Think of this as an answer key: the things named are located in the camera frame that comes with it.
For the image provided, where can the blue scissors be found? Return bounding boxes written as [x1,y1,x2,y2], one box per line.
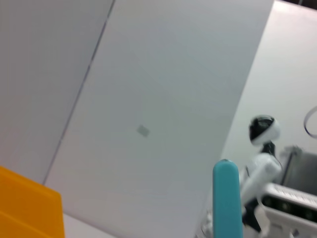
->
[212,159,245,238]

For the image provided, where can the small grey wall sticker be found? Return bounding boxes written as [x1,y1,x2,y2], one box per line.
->
[136,124,152,137]

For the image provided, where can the yellow plastic bin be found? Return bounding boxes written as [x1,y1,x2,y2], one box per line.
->
[0,165,66,238]

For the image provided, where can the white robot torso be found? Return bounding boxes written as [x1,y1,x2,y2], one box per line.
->
[240,141,283,206]

